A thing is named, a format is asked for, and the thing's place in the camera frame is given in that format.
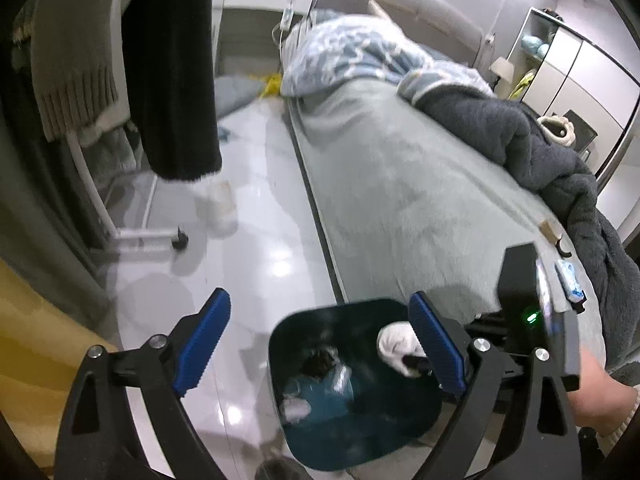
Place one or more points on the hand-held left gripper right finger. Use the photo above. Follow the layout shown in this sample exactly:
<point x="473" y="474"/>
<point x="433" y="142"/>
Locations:
<point x="437" y="342"/>

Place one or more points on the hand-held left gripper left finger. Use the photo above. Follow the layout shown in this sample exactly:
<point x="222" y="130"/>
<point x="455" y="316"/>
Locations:
<point x="202" y="342"/>

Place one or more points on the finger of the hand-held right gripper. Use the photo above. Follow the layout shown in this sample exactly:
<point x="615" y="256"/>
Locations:
<point x="415" y="366"/>

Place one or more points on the clear plastic wrap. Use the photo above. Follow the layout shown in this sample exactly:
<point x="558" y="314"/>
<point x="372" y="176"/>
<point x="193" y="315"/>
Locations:
<point x="342" y="377"/>

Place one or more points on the dark blue trash bin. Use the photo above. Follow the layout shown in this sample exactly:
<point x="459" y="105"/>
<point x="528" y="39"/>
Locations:
<point x="350" y="430"/>

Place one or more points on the black snack bag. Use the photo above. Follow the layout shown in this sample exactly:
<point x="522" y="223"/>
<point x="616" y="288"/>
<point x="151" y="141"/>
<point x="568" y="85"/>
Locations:
<point x="320" y="362"/>

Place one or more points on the person's right forearm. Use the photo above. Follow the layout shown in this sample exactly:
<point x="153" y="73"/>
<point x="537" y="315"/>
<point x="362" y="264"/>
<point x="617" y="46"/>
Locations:
<point x="625" y="415"/>

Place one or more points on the person's right hand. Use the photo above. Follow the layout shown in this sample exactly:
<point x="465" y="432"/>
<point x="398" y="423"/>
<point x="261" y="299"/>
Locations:
<point x="600" y="390"/>

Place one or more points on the blue white tissue pack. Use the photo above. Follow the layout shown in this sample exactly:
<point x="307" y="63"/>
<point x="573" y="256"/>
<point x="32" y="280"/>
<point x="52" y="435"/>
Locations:
<point x="571" y="282"/>

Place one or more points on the small black clip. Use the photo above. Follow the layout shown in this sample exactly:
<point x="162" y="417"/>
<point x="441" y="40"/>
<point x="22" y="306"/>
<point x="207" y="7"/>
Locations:
<point x="563" y="246"/>

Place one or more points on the small brown cardboard piece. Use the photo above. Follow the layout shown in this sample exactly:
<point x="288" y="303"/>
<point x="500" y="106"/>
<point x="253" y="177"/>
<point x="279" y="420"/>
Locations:
<point x="551" y="230"/>

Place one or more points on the white clothes rack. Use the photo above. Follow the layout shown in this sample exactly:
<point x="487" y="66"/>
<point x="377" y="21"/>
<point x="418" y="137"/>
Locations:
<point x="130" y="230"/>

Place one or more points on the dark grey fuzzy blanket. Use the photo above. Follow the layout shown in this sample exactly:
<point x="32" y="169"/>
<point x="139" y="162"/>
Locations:
<point x="565" y="160"/>

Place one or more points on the bed with grey headboard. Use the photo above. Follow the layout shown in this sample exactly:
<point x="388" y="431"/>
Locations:
<point x="410" y="200"/>

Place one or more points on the yellow board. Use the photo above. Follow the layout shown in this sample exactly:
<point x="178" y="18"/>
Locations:
<point x="45" y="360"/>

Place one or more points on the green cream plush pet bed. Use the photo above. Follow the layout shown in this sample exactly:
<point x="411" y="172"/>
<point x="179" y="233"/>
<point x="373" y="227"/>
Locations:
<point x="556" y="130"/>

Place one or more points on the black chair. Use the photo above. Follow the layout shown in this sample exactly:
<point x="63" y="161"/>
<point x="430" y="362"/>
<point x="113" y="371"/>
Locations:
<point x="582" y="132"/>

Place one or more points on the yellow green wardrobe item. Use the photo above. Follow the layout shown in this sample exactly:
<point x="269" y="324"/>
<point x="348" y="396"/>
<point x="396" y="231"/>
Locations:
<point x="522" y="86"/>

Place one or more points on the white wardrobe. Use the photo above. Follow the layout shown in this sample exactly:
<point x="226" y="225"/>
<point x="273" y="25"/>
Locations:
<point x="575" y="80"/>

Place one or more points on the bedside table lamp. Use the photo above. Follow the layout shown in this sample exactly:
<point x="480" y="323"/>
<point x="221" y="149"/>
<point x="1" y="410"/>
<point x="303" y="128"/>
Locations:
<point x="502" y="69"/>

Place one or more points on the light blue plush toy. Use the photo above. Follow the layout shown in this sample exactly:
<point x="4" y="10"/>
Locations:
<point x="535" y="46"/>

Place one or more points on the grey floor cushion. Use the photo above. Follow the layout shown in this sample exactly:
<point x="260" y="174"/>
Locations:
<point x="235" y="95"/>

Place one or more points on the yellow cloth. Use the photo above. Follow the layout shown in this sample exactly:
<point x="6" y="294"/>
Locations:
<point x="272" y="86"/>

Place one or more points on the black hanging garment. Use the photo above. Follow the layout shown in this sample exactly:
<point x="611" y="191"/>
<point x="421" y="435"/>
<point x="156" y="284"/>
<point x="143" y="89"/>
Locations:
<point x="170" y="70"/>

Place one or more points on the blue patterned duvet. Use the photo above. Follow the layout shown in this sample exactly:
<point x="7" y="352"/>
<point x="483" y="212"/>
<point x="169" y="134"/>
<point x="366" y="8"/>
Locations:
<point x="360" y="55"/>

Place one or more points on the white dressing table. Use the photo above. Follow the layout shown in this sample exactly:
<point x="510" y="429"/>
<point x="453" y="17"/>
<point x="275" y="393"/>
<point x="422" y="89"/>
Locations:
<point x="255" y="20"/>

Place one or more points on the white power strip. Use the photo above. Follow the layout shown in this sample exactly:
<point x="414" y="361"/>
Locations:
<point x="287" y="19"/>

